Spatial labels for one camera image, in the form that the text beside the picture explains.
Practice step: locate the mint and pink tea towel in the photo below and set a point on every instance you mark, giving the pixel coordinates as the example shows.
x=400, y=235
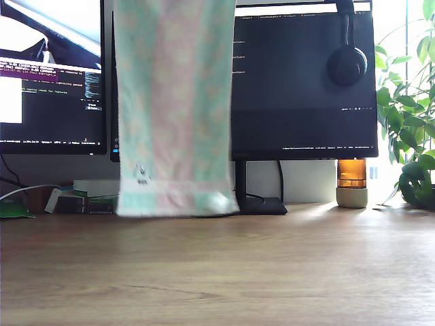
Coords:
x=170, y=119

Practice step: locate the black monitor stand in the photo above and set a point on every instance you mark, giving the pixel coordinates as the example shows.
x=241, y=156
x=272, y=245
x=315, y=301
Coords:
x=265, y=205

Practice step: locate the black monitor showing code editor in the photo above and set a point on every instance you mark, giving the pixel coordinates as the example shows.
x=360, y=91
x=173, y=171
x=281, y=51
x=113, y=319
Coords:
x=306, y=119

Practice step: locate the long white box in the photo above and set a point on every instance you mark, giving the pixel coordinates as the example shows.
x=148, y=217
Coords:
x=98, y=187

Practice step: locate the white box green label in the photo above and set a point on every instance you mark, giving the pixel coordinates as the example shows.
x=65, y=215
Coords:
x=100, y=205

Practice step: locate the amber glass jar pale base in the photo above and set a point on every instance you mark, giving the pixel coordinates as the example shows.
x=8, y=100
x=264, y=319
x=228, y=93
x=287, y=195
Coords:
x=351, y=180

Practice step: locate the small dark box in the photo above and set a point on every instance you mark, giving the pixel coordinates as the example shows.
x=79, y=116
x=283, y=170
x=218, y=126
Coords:
x=69, y=205

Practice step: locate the black over-ear headphones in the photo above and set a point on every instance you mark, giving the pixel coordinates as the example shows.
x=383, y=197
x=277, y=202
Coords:
x=346, y=68

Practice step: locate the small white cardboard box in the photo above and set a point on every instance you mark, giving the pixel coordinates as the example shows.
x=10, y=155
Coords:
x=51, y=203

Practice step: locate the black monitor showing terminal windows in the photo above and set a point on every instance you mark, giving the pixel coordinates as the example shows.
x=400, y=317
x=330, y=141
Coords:
x=51, y=119

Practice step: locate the brown cardboard box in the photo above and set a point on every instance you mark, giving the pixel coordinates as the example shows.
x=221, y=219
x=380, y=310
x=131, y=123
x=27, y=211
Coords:
x=37, y=202

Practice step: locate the green leafy houseplant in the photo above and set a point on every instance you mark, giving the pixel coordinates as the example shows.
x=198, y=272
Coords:
x=411, y=183

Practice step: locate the green plastic packet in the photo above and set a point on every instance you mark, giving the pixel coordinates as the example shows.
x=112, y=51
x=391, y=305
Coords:
x=13, y=210

